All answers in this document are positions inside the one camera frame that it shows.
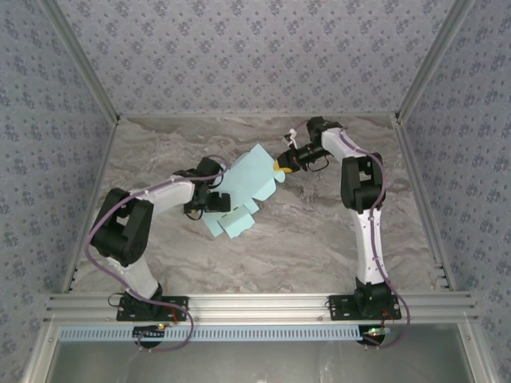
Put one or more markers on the light blue paper box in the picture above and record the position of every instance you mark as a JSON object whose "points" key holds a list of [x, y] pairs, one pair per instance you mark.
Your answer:
{"points": [[251, 171]]}

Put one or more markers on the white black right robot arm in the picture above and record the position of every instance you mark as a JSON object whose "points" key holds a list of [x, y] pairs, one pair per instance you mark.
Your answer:
{"points": [[369, 247]]}

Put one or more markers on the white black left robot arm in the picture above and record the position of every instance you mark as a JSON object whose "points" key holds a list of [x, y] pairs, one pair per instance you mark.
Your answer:
{"points": [[131, 275]]}

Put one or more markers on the steel sheet panel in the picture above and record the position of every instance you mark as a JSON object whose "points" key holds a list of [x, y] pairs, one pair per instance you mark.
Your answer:
{"points": [[255, 363]]}

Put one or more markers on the aluminium mounting rail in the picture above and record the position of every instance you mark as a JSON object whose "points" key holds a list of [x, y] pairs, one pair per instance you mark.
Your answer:
{"points": [[255, 305]]}

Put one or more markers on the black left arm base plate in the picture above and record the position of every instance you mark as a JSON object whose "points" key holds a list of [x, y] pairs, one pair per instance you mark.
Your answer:
{"points": [[179, 309]]}

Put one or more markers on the aluminium side rail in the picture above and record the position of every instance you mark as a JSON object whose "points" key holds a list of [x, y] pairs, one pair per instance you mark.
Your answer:
{"points": [[425, 207], [89, 207]]}

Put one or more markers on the black bracket with LED board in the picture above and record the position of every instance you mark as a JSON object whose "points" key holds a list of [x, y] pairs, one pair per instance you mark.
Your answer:
{"points": [[145, 333], [373, 338]]}

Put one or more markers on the aluminium frame post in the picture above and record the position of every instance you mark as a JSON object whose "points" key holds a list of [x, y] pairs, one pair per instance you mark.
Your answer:
{"points": [[80, 64], [435, 64]]}

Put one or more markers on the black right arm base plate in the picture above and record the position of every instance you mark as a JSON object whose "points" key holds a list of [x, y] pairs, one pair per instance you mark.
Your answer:
{"points": [[341, 309]]}

